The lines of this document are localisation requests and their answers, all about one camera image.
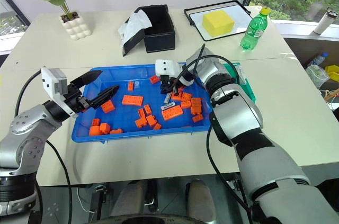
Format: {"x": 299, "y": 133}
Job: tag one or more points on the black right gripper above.
{"x": 164, "y": 79}

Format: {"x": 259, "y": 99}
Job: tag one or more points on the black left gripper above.
{"x": 75, "y": 99}

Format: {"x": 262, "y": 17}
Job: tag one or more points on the silver AA battery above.
{"x": 167, "y": 107}
{"x": 240, "y": 75}
{"x": 167, "y": 98}

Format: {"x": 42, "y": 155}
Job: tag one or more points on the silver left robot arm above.
{"x": 23, "y": 134}

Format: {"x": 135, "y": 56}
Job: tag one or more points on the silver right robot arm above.
{"x": 238, "y": 118}

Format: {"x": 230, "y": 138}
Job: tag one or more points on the blue plastic bin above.
{"x": 124, "y": 112}

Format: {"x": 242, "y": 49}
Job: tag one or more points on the green plastic bin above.
{"x": 249, "y": 89}

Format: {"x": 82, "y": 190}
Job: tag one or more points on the large orange toy brick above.
{"x": 172, "y": 113}
{"x": 132, "y": 100}

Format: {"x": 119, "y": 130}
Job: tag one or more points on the black tissue box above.
{"x": 160, "y": 36}

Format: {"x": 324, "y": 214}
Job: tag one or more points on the white bubble plant pot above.
{"x": 76, "y": 26}

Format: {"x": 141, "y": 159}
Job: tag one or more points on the white tissue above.
{"x": 132, "y": 26}

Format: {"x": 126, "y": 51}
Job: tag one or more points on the black-rimmed white tray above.
{"x": 196, "y": 20}

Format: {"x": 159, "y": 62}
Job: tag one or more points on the yellow sponge block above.
{"x": 218, "y": 22}

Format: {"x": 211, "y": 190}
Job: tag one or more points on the green plastic soda bottle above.
{"x": 254, "y": 29}

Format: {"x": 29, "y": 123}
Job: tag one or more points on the grey rounded shape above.
{"x": 129, "y": 197}
{"x": 200, "y": 200}

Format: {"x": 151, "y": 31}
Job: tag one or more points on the dark round rim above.
{"x": 159, "y": 220}

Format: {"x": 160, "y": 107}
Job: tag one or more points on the clear plastic bag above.
{"x": 317, "y": 75}

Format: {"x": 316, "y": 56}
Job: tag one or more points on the clear water bottle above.
{"x": 317, "y": 61}

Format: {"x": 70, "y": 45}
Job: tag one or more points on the yellow plastic box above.
{"x": 333, "y": 71}

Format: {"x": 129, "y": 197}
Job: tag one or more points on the white thermos flask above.
{"x": 324, "y": 22}

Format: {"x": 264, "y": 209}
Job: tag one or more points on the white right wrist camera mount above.
{"x": 165, "y": 67}

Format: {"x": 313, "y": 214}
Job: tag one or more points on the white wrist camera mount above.
{"x": 165, "y": 67}
{"x": 54, "y": 81}

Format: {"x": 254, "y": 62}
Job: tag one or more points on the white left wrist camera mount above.
{"x": 54, "y": 81}

